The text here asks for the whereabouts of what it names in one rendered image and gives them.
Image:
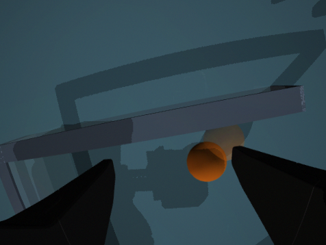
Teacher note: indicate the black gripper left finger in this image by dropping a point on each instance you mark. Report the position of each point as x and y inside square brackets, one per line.
[76, 214]

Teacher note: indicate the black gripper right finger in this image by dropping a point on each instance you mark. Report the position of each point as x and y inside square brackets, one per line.
[289, 198]

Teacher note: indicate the translucent tan ball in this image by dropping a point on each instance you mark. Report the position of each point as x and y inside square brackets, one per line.
[221, 140]

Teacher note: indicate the clear low corner wall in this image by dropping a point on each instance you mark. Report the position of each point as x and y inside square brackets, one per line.
[31, 176]

